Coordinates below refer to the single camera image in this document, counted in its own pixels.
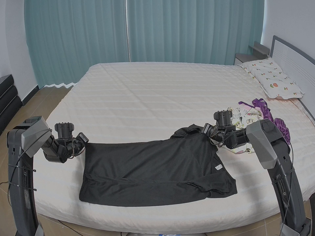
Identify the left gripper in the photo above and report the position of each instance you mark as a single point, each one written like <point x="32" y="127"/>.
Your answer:
<point x="80" y="144"/>

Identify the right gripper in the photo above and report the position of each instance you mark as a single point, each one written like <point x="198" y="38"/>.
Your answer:
<point x="209" y="131"/>

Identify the black T-shirt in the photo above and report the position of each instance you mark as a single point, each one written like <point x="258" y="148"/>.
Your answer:
<point x="152" y="171"/>

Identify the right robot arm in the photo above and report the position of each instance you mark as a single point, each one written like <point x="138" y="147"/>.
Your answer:
<point x="265" y="141"/>

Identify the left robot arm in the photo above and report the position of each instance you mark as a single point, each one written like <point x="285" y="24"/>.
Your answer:
<point x="21" y="181"/>

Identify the bed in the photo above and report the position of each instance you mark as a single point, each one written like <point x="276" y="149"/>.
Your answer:
<point x="160" y="102"/>

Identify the white printed pyjama top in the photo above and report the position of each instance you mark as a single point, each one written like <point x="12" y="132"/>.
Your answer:
<point x="251" y="115"/>

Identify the purple garment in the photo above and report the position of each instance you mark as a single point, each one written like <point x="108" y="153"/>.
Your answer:
<point x="265" y="111"/>

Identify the grey bedside table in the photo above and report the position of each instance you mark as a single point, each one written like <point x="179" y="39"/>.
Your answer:
<point x="246" y="57"/>

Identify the white printed pillow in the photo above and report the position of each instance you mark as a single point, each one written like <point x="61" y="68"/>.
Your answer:
<point x="273" y="77"/>

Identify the black chest of drawers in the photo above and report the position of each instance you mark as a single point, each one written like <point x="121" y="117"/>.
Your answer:
<point x="8" y="99"/>

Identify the blue-green curtain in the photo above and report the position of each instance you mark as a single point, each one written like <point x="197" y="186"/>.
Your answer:
<point x="192" y="23"/>
<point x="78" y="33"/>

